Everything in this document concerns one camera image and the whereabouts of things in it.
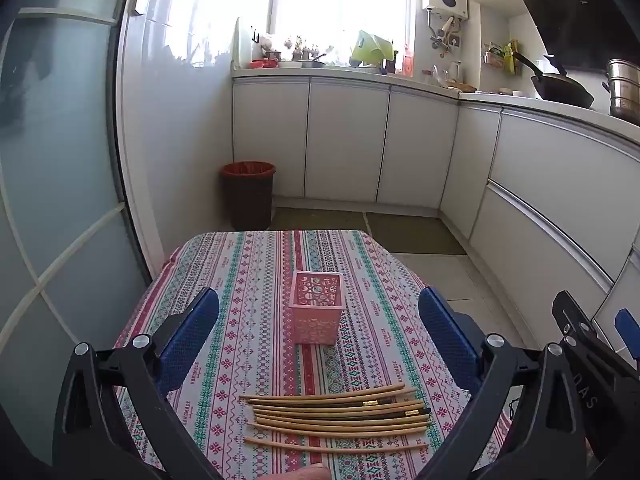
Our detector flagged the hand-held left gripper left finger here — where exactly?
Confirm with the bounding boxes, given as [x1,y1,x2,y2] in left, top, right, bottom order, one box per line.
[52,287,226,480]

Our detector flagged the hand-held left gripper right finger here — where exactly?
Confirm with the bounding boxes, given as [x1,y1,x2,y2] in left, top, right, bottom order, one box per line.
[415,287,596,480]

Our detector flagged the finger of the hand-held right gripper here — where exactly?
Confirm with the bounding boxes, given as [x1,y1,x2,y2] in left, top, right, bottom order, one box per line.
[614,307,640,361]
[551,290,613,356]

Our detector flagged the pink perforated utensil basket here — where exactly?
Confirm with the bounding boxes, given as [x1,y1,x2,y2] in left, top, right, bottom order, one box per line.
[289,271,346,347]

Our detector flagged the bunch of wooden chopsticks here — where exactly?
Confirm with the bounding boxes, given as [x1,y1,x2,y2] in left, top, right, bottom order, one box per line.
[239,382,433,456]

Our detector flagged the patterned striped tablecloth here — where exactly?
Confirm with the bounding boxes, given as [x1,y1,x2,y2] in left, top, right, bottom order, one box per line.
[115,230,516,480]

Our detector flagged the olive floor mat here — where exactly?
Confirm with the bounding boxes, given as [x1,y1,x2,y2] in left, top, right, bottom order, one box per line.
[272,208,371,233]
[365,212,468,256]

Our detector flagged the white cabinet with drawers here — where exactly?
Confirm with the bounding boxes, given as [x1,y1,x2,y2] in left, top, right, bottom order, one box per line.
[440,99,640,346]

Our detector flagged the brown trash bin red liner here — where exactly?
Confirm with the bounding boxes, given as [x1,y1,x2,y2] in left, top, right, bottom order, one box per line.
[220,161,277,231]

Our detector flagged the frosted glass sliding door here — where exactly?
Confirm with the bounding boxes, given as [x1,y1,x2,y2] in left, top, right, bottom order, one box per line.
[0,0,153,421]

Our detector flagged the white cabinet with doors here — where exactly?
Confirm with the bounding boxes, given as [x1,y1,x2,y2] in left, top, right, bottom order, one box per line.
[231,72,461,211]

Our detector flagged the black wok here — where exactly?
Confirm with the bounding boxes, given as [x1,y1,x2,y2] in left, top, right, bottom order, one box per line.
[512,52,596,108]

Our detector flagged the stainless steel pot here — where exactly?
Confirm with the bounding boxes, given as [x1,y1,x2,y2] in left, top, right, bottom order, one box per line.
[605,59,640,125]

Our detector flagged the white cutting board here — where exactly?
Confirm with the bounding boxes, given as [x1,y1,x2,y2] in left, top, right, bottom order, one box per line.
[235,16,254,68]

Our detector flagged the green plastic bag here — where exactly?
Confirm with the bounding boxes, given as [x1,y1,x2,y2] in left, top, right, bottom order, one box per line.
[350,30,396,64]

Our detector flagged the small potted plants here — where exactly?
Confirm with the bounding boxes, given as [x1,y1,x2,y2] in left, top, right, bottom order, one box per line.
[284,35,322,62]

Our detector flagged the black range hood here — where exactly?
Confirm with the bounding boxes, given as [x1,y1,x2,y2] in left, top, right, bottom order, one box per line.
[500,0,640,72]

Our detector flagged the kitchen window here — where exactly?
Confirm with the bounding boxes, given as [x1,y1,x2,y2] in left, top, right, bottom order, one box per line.
[270,0,417,67]

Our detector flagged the wall rack with bottles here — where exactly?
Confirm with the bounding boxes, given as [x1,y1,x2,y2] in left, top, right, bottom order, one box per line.
[482,39,522,75]

